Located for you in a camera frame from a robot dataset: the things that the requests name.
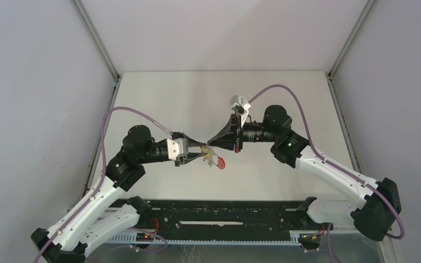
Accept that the electronics board with leds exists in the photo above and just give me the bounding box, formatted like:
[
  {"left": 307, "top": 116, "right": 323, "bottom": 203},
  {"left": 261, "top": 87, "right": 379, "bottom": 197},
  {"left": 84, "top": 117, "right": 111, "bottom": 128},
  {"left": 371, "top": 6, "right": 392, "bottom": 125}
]
[{"left": 135, "top": 233, "right": 155, "bottom": 242}]

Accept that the white slotted cable duct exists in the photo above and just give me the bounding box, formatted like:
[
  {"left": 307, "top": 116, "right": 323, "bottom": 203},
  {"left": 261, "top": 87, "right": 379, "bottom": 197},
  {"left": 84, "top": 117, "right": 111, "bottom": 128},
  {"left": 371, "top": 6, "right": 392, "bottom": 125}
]
[{"left": 112, "top": 232, "right": 306, "bottom": 247}]

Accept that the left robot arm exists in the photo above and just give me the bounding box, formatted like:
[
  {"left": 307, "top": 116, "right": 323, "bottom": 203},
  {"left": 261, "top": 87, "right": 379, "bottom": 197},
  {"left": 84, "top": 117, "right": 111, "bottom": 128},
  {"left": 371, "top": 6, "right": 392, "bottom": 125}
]
[{"left": 31, "top": 125, "right": 205, "bottom": 262}]

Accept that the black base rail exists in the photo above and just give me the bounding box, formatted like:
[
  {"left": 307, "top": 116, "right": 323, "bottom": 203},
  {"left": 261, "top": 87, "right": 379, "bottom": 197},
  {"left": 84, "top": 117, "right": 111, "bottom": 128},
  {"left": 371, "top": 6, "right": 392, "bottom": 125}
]
[{"left": 138, "top": 197, "right": 327, "bottom": 243}]

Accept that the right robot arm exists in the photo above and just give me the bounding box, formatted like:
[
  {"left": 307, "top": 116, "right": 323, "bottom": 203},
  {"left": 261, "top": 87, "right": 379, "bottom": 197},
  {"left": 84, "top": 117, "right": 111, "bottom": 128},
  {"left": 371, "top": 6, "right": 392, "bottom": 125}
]
[{"left": 207, "top": 105, "right": 405, "bottom": 242}]

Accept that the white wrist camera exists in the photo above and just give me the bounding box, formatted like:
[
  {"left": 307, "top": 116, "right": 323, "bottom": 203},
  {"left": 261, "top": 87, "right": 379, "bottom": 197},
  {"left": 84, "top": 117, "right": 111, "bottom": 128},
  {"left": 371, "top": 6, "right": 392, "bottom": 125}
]
[
  {"left": 166, "top": 138, "right": 189, "bottom": 161},
  {"left": 230, "top": 95, "right": 251, "bottom": 128}
]

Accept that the yellow tag key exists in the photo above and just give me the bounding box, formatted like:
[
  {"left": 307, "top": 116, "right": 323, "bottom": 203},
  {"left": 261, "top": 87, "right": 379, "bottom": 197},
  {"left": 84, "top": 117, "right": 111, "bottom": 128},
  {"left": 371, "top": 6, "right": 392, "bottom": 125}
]
[{"left": 201, "top": 146, "right": 210, "bottom": 155}]

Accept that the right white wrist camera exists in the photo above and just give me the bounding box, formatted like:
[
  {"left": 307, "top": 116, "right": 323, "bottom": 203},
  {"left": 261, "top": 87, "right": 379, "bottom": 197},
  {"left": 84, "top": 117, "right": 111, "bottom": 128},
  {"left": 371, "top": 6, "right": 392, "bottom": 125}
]
[{"left": 230, "top": 95, "right": 251, "bottom": 128}]

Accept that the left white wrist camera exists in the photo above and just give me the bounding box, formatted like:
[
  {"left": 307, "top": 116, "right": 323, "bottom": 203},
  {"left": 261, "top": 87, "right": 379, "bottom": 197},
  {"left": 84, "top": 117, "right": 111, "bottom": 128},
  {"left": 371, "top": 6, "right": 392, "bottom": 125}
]
[{"left": 166, "top": 138, "right": 189, "bottom": 161}]

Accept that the metal keyring holder red handle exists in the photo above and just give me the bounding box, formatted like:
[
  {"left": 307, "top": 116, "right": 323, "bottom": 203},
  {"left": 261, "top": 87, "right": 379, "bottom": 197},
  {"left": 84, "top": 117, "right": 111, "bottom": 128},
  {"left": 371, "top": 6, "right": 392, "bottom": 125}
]
[{"left": 203, "top": 146, "right": 226, "bottom": 170}]

